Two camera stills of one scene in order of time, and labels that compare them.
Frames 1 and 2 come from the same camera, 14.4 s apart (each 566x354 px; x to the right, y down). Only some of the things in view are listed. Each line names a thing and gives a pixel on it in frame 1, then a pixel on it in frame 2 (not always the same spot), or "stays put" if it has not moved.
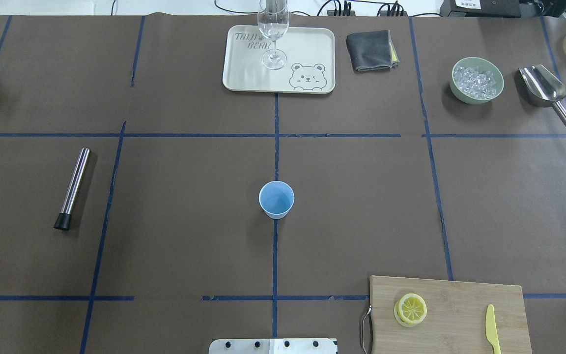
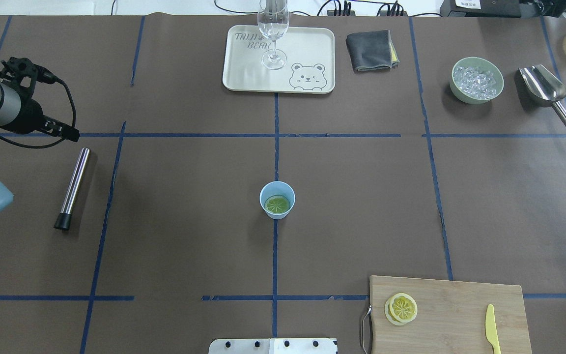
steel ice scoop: [545, 90] stays put
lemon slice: [412, 308] to [277, 204]
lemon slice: [398, 319] to [389, 315]
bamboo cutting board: [455, 320] stays put
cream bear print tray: [310, 67] stays put
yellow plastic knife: [491, 329] stays put
